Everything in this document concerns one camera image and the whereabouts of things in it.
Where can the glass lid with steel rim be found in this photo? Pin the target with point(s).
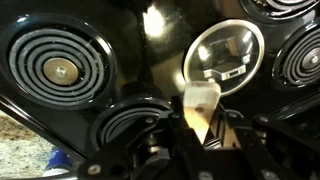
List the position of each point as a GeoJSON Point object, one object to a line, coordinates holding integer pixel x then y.
{"type": "Point", "coordinates": [216, 43]}

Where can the wooden cooking stick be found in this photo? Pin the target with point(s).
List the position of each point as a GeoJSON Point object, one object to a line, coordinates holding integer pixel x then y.
{"type": "Point", "coordinates": [200, 96]}

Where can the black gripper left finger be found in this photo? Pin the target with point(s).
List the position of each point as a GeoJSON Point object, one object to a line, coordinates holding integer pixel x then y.
{"type": "Point", "coordinates": [186, 153]}

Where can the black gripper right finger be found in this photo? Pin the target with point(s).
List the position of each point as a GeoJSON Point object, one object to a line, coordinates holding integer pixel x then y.
{"type": "Point", "coordinates": [266, 150]}

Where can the black electric coil burner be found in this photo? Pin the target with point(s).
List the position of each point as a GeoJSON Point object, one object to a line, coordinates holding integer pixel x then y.
{"type": "Point", "coordinates": [276, 8]}
{"type": "Point", "coordinates": [30, 66]}
{"type": "Point", "coordinates": [296, 66]}

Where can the black electric stove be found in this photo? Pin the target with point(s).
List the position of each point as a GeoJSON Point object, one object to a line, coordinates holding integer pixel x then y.
{"type": "Point", "coordinates": [140, 66]}

